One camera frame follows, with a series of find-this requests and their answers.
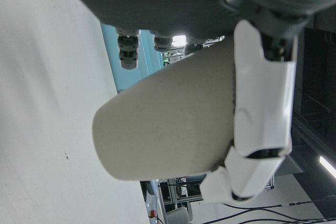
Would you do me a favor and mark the light grey rounded device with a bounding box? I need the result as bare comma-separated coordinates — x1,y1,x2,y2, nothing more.
165,202,194,224

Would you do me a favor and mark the black cable with inline connector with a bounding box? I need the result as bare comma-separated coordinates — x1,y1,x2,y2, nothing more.
223,195,336,210

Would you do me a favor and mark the white paper cup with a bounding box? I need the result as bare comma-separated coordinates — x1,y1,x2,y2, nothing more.
91,35,237,182

